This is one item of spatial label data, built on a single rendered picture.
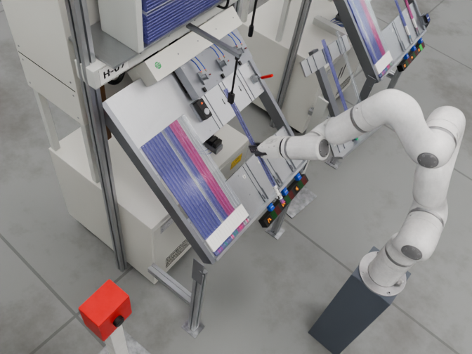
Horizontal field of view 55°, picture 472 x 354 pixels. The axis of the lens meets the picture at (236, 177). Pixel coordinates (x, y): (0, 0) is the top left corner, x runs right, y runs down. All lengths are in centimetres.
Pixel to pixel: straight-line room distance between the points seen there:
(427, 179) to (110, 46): 103
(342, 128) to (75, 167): 124
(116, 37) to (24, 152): 172
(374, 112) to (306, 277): 146
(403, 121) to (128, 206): 119
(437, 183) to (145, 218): 115
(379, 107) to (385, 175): 191
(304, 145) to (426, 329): 151
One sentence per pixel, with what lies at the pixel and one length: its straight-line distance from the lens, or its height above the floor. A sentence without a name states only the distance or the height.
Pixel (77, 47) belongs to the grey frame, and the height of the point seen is 144.
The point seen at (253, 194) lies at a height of 76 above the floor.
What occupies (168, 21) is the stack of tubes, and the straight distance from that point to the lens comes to 152.
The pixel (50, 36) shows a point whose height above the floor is 135.
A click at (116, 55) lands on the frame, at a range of 145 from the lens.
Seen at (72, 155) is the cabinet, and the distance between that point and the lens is 220.
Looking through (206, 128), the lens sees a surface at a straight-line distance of 177.
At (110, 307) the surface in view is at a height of 78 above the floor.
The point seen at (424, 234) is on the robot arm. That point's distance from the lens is 155.
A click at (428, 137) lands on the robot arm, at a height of 148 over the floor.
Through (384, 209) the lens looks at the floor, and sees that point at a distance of 304.
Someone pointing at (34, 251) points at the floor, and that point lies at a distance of 268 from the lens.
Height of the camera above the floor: 229
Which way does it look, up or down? 52 degrees down
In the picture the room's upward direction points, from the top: 11 degrees clockwise
